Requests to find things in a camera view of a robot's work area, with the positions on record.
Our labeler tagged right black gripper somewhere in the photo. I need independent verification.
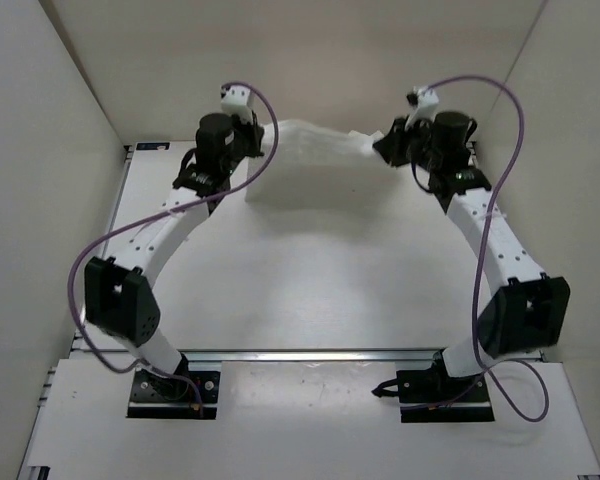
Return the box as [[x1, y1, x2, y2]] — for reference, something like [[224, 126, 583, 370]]
[[374, 116, 441, 175]]

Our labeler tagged white pleated skirt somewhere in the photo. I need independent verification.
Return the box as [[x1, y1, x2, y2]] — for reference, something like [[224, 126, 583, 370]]
[[246, 119, 382, 202]]

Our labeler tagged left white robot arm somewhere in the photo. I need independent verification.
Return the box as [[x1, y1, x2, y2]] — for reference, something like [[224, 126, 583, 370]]
[[84, 110, 264, 398]]

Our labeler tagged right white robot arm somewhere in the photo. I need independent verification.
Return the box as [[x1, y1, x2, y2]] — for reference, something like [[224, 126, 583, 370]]
[[373, 111, 571, 401]]

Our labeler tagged left blue table label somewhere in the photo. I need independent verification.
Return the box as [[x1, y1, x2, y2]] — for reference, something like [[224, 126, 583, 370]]
[[135, 142, 170, 151]]

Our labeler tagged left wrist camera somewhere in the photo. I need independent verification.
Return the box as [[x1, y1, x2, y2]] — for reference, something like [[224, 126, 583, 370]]
[[220, 85, 254, 124]]

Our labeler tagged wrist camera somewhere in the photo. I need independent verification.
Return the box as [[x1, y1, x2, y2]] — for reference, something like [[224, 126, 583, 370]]
[[406, 86, 439, 128], [220, 85, 254, 124]]

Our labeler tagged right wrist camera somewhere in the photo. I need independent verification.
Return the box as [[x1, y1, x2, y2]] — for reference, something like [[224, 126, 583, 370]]
[[406, 86, 439, 128]]

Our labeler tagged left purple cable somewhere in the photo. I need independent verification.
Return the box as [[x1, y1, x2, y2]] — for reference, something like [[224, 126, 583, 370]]
[[68, 80, 280, 416]]

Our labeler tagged purple cable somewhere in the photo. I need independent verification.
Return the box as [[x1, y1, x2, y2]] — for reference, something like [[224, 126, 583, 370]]
[[427, 75, 549, 424], [68, 80, 280, 416]]

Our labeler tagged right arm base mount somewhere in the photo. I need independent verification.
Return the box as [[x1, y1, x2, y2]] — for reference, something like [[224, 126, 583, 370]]
[[371, 352, 495, 424]]

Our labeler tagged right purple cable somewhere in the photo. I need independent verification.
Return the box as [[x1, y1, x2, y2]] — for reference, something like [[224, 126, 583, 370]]
[[427, 75, 549, 424]]

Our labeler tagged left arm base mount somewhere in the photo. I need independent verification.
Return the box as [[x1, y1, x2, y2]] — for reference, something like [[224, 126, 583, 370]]
[[126, 362, 221, 420]]

